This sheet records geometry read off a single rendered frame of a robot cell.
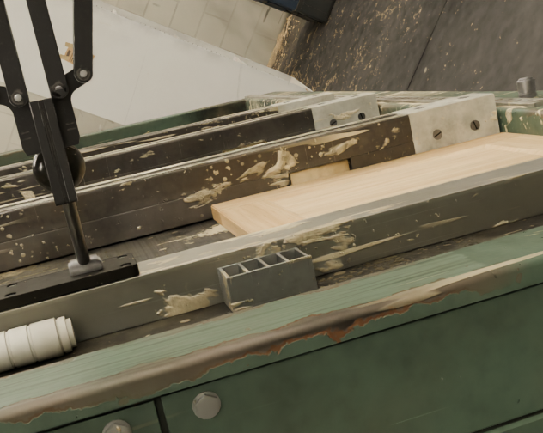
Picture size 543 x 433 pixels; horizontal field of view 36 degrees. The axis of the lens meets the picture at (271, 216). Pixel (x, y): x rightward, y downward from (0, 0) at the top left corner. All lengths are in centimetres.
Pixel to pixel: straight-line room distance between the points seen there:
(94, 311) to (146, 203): 37
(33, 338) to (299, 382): 26
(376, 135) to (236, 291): 50
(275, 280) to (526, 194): 25
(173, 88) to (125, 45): 36
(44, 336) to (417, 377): 29
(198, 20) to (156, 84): 147
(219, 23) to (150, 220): 541
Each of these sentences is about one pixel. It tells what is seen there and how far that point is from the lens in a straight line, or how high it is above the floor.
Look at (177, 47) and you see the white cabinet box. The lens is 499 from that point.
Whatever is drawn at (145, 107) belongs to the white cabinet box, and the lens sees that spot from 503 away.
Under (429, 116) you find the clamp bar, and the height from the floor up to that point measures 100.
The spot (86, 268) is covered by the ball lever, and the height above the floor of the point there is 139.
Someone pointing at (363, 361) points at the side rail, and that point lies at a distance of 47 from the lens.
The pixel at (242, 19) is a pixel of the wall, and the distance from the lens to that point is 644.
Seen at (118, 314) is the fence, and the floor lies 135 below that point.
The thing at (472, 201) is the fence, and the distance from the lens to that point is 76.
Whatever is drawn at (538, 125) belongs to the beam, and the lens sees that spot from 111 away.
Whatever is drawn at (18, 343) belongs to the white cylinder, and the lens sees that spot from 66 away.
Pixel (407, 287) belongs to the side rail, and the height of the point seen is 125.
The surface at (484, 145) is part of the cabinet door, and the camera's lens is 110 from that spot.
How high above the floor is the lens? 146
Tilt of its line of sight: 17 degrees down
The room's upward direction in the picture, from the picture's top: 71 degrees counter-clockwise
